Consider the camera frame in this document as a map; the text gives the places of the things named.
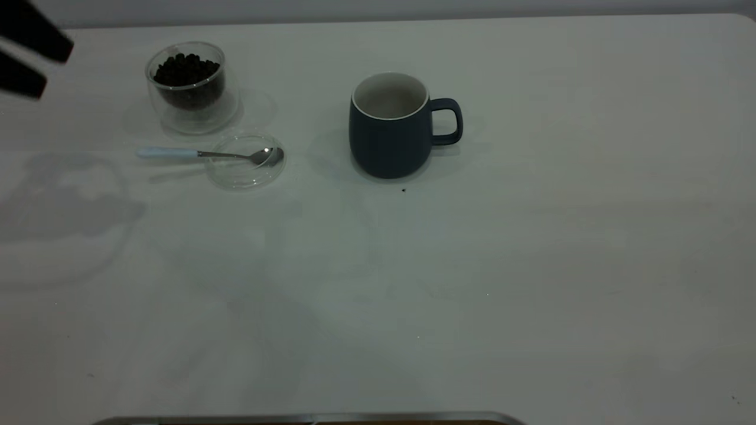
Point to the clear double-wall glass jar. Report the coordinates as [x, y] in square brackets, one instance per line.
[198, 121]

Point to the clear round glass lid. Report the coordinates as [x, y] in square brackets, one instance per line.
[236, 174]

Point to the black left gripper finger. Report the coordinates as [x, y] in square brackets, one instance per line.
[20, 79]
[32, 29]

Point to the dark coffee beans pile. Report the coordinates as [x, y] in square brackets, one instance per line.
[188, 74]

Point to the dark grey ceramic mug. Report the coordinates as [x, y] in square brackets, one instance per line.
[387, 147]

